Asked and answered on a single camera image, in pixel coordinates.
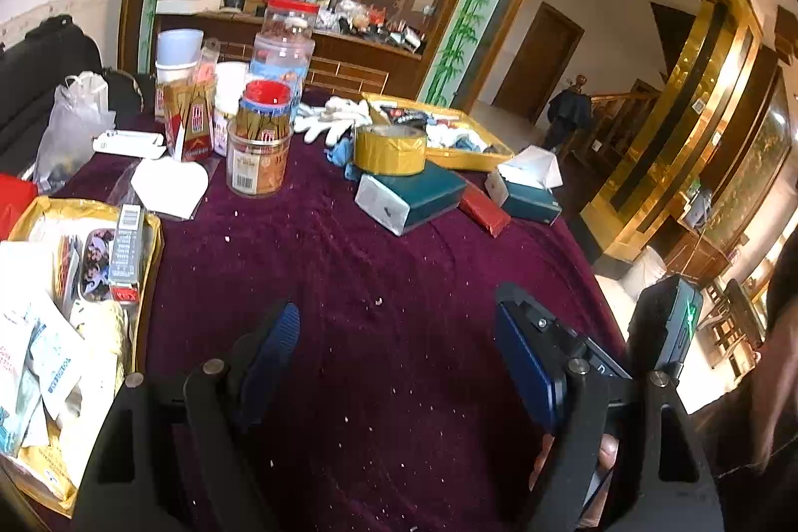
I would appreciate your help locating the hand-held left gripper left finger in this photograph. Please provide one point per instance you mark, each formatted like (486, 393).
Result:
(274, 345)

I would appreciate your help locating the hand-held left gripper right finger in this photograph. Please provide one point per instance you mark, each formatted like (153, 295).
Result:
(523, 357)

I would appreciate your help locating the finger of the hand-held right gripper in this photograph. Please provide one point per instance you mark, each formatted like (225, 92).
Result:
(561, 336)

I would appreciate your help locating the grey metal tin box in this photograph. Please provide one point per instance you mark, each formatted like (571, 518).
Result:
(128, 245)

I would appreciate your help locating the printed picture tin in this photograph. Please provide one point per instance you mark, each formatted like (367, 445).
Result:
(96, 264)

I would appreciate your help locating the blue mask packets zip bag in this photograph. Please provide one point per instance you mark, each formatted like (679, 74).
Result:
(56, 370)

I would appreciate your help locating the pile of white packets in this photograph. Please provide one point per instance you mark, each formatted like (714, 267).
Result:
(37, 332)

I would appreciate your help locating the large yellow shallow box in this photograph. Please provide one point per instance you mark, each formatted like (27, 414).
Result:
(37, 209)

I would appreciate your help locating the person's right forearm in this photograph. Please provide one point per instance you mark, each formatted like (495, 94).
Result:
(748, 432)

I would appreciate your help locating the person's right hand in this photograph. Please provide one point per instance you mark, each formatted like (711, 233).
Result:
(608, 454)

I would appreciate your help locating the wooden chair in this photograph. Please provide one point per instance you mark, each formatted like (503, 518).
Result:
(735, 320)

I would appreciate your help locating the teal tissue box with tissue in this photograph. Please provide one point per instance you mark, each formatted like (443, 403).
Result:
(530, 201)

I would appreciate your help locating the red packet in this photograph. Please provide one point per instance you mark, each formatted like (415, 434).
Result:
(486, 211)

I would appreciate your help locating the gold label jar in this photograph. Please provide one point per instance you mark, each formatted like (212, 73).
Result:
(255, 164)

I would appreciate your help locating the white folded face mask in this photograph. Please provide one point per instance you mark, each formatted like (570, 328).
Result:
(168, 186)

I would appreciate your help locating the yellow flat tray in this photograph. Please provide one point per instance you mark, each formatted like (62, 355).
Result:
(492, 156)

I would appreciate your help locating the blue glove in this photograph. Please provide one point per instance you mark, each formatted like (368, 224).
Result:
(343, 155)

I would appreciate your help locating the wooden stair railing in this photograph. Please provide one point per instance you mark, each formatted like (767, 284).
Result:
(623, 120)

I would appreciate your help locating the gold pillar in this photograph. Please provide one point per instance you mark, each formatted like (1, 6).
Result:
(686, 102)

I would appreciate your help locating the red gold carton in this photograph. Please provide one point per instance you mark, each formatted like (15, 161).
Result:
(193, 127)

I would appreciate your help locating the white knit gloves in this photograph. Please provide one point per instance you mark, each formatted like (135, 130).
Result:
(330, 117)

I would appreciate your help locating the white wipes packet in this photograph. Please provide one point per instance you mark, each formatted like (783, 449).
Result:
(128, 142)

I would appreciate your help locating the white bottle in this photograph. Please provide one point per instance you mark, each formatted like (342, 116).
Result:
(230, 83)

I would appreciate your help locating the wooden door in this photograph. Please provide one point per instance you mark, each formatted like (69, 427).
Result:
(542, 58)

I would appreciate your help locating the clear jar blue label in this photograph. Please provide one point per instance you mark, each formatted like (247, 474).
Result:
(280, 64)

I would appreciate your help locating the clear plastic bag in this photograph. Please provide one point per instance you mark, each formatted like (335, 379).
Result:
(68, 133)

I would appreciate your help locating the red bag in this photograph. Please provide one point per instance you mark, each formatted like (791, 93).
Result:
(15, 201)

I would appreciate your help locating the wooden counter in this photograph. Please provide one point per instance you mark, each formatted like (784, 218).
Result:
(349, 46)

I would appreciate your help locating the pale blue plastic cup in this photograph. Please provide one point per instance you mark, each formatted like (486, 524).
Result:
(178, 46)

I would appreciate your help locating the black chair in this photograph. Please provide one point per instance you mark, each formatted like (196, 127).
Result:
(37, 64)

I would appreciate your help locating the dark jacket on post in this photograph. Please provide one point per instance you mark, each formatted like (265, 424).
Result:
(570, 111)

